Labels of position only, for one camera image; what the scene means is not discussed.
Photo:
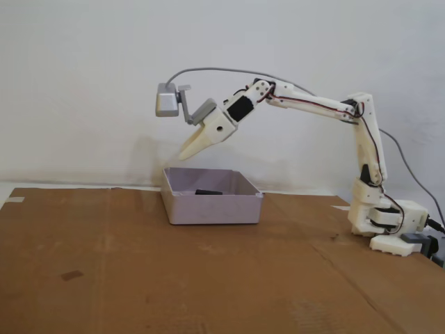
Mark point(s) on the black rectangular block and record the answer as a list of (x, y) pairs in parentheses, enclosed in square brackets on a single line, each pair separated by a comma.
[(208, 192)]

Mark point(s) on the grey table clamp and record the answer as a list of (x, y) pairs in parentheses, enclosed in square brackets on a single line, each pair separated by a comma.
[(413, 238)]

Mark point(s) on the silver webcam with grey clip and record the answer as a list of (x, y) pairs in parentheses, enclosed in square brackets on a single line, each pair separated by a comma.
[(167, 102)]

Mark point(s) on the pale lilac plastic box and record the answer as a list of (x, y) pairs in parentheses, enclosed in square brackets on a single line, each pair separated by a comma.
[(208, 212)]

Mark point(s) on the brown cardboard sheet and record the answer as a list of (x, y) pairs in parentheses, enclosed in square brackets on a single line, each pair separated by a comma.
[(139, 278)]

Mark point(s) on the white masking tape piece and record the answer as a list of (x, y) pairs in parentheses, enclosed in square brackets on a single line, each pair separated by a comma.
[(15, 200)]

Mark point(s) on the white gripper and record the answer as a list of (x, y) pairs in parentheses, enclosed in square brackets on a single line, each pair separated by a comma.
[(215, 131)]

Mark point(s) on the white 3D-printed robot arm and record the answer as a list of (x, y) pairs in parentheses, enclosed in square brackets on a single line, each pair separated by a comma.
[(368, 139)]

